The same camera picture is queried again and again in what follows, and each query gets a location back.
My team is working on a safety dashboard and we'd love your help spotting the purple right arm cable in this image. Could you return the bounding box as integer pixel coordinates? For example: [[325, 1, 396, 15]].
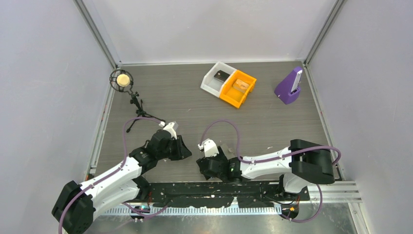
[[199, 119, 342, 224]]

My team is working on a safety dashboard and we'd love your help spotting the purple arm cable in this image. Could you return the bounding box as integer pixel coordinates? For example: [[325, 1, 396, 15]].
[[58, 117, 165, 234], [199, 119, 342, 224]]

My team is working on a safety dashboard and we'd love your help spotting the white plastic bin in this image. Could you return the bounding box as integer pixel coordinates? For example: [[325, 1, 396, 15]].
[[200, 61, 237, 98]]

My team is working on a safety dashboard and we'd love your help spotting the white device in stand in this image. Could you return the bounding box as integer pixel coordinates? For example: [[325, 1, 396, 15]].
[[291, 67, 302, 93]]

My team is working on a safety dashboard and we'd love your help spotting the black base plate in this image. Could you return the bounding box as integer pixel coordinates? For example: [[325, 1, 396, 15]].
[[150, 181, 310, 208]]

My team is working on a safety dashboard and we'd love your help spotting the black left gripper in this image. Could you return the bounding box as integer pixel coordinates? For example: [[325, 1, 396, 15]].
[[157, 135, 191, 160]]

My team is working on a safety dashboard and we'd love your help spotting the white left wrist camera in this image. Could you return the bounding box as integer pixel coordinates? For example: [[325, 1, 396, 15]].
[[159, 121, 179, 139]]

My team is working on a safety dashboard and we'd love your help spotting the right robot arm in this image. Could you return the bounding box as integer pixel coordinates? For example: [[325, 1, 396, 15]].
[[196, 139, 335, 200]]

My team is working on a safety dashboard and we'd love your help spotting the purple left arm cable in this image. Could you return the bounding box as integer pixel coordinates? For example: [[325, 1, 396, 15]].
[[58, 117, 165, 234]]

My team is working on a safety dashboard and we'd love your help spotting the beige card holder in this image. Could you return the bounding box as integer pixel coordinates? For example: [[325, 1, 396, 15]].
[[220, 144, 236, 159]]

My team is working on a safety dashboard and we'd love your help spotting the tan card in orange bin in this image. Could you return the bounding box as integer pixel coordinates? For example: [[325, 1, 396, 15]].
[[233, 79, 250, 94]]

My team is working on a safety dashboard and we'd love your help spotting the cream round microphone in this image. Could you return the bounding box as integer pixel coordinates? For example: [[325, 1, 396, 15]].
[[116, 74, 131, 87]]

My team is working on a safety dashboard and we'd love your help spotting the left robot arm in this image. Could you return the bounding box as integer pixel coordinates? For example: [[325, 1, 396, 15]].
[[52, 129, 192, 234]]

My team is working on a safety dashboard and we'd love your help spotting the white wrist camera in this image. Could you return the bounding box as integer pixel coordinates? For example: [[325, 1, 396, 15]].
[[159, 121, 179, 139], [197, 138, 219, 157]]

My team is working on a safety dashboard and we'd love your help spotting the orange plastic bin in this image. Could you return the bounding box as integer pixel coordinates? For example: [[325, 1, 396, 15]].
[[219, 70, 257, 108]]

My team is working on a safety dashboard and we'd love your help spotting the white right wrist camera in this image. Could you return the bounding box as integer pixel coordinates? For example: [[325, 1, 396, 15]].
[[197, 138, 219, 157]]

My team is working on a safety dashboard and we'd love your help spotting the black card in white bin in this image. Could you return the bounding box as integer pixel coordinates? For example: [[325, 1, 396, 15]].
[[214, 70, 230, 83]]

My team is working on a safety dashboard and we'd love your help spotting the purple stand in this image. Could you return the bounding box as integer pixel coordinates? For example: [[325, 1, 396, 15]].
[[274, 66, 303, 105]]

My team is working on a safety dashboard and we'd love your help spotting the perforated metal rail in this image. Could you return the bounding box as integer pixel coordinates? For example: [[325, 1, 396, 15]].
[[102, 205, 282, 216]]

